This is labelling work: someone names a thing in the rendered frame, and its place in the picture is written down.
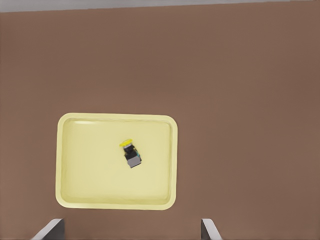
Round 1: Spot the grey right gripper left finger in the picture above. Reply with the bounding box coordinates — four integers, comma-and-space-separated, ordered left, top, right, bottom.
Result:
31, 217, 66, 240

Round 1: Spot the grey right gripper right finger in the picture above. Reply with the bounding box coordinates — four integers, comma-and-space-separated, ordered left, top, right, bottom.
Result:
200, 218, 223, 240

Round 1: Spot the pale yellow rectangular tray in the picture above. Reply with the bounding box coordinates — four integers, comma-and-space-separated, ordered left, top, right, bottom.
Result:
54, 112, 179, 211

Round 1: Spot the yellow-capped push-button switch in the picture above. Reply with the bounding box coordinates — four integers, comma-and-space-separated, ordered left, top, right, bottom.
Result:
119, 138, 143, 169

